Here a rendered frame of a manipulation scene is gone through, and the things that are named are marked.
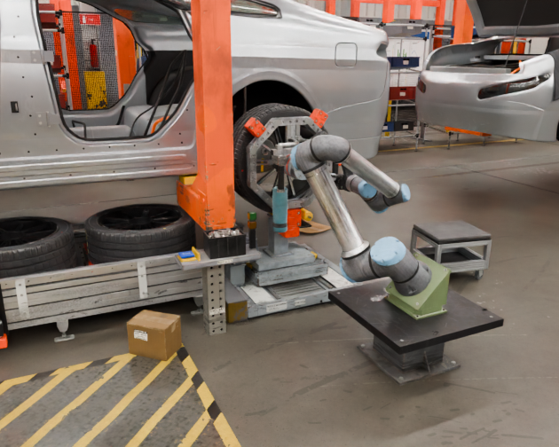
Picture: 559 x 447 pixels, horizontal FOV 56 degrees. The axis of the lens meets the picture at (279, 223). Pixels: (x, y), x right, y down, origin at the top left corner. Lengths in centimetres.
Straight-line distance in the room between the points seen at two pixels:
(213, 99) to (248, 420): 156
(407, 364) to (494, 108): 308
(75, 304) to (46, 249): 33
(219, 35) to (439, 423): 207
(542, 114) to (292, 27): 255
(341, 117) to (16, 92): 201
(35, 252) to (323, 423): 171
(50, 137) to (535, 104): 389
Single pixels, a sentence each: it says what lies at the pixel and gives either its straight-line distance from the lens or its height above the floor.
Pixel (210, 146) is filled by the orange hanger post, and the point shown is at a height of 100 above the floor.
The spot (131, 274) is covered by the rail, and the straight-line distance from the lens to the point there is 301.
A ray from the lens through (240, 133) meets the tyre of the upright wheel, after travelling 312.
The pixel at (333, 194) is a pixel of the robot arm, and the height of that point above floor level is 85.
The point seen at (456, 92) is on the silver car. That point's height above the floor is 113.
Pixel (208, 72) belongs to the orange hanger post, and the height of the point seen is 138.
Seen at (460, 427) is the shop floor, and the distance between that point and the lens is 247.
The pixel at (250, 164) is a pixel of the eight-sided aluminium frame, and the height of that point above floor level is 87.
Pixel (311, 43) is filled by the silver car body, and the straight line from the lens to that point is 361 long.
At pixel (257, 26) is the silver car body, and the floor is 163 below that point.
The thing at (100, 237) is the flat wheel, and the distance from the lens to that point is 316.
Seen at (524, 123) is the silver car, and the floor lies 90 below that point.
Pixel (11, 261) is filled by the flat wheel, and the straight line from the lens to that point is 305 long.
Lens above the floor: 147
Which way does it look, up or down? 18 degrees down
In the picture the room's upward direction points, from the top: straight up
